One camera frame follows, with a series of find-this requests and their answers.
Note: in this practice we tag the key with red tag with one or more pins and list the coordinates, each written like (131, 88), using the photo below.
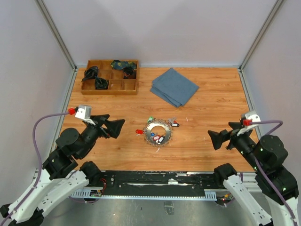
(173, 123)

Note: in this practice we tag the folded blue cloth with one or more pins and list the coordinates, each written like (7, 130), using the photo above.
(174, 88)

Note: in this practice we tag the black key tag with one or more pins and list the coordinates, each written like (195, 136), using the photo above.
(160, 140)

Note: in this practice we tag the blue yellow patterned cloth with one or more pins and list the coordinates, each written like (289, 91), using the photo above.
(120, 65)

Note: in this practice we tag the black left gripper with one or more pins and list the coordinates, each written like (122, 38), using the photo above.
(114, 127)

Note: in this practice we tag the metal disc with keyrings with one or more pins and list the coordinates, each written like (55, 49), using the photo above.
(160, 127)

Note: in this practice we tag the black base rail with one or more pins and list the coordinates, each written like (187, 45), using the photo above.
(153, 185)

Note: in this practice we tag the red key tag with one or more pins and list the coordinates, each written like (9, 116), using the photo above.
(157, 137)
(139, 132)

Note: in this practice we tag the dark rolled cloth middle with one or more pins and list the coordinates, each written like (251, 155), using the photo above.
(101, 84)

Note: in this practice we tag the wooden compartment tray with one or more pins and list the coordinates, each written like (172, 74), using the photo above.
(117, 85)

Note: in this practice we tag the dark rolled cloth left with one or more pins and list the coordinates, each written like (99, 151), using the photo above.
(90, 73)

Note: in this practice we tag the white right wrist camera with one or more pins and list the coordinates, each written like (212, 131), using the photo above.
(248, 121)

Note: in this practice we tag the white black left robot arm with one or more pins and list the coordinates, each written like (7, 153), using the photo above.
(57, 178)

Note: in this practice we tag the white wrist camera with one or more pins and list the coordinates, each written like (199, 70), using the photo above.
(82, 112)
(248, 121)

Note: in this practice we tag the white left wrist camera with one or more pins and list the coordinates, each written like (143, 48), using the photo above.
(82, 112)

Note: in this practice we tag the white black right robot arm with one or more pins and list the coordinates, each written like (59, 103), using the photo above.
(266, 157)

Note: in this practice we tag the dark rolled cloth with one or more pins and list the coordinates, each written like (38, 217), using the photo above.
(90, 73)
(129, 73)
(101, 84)

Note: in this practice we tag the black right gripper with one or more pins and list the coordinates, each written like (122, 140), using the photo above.
(217, 138)

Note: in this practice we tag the dark rolled cloth right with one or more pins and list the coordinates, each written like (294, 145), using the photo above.
(129, 73)

